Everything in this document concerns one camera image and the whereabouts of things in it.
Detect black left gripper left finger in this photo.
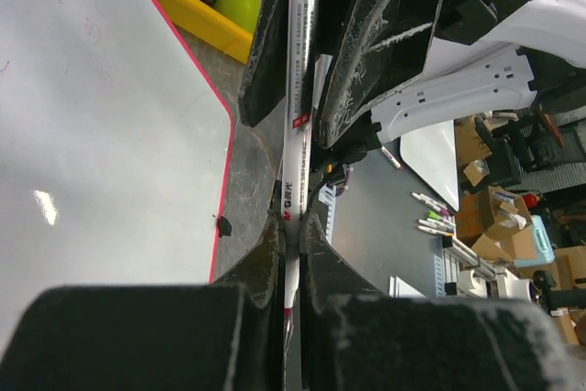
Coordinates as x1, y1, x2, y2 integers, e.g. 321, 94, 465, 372
1, 212, 285, 390

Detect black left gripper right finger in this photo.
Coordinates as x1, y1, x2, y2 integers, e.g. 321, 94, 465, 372
299, 213, 577, 390

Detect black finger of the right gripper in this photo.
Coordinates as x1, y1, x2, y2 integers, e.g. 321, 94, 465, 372
238, 0, 288, 127
315, 0, 443, 147

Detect purple capped whiteboard marker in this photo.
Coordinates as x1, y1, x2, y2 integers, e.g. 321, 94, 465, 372
281, 0, 319, 344

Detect pink framed whiteboard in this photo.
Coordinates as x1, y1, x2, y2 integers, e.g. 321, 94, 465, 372
1, 0, 232, 331

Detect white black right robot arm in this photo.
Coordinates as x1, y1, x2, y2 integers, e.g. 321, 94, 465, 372
238, 0, 585, 390

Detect black whiteboard foot clip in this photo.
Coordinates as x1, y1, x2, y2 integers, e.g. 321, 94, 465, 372
216, 216, 233, 238

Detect spare white whiteboard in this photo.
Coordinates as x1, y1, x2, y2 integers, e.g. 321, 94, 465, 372
399, 121, 460, 212

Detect green apple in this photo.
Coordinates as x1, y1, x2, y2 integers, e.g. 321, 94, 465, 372
213, 0, 262, 33

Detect yellow plastic fruit bin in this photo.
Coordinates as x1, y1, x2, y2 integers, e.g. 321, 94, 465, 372
158, 0, 253, 63

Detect markers on metal table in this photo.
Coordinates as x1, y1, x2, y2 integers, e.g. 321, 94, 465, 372
380, 145, 457, 236

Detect cardboard boxes pile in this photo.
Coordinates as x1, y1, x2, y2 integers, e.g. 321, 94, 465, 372
455, 111, 586, 346

